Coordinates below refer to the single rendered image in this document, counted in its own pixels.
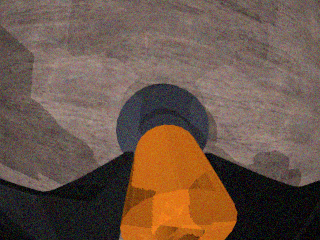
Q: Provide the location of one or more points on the orange knob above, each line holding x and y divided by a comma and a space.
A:
174, 193

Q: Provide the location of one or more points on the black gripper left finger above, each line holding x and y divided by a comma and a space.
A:
88, 208

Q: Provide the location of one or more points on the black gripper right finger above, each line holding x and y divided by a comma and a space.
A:
266, 209

